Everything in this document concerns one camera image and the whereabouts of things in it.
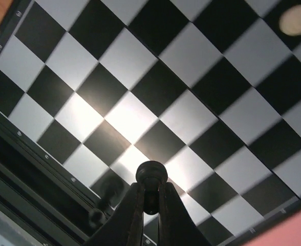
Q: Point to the black pawn piece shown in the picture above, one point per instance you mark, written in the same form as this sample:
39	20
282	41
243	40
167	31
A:
151	174

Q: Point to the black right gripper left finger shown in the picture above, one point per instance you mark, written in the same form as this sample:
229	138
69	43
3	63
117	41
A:
125	226

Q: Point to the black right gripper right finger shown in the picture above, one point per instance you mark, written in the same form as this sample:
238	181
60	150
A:
175	226

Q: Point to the pink tray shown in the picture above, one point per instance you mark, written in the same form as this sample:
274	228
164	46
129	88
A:
288	233

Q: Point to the white pawn piece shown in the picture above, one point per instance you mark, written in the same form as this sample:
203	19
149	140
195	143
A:
290	21

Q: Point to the black white chess board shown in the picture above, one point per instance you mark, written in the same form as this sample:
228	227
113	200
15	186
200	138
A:
89	90

